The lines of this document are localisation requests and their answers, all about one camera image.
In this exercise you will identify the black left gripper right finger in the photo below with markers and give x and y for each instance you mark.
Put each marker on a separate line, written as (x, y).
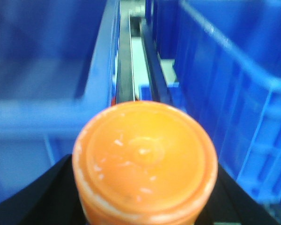
(229, 204)

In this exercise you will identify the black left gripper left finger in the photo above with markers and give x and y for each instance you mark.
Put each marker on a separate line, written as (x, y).
(52, 199)

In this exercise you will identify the blue bin left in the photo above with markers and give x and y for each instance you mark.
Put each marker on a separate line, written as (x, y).
(57, 62)

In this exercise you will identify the blue bin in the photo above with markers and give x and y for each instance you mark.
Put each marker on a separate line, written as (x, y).
(57, 62)
(227, 59)

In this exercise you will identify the blue bin right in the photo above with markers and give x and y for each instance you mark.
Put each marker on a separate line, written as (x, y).
(227, 59)

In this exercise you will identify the black shelf divider rail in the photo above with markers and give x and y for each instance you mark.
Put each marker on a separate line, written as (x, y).
(125, 83)

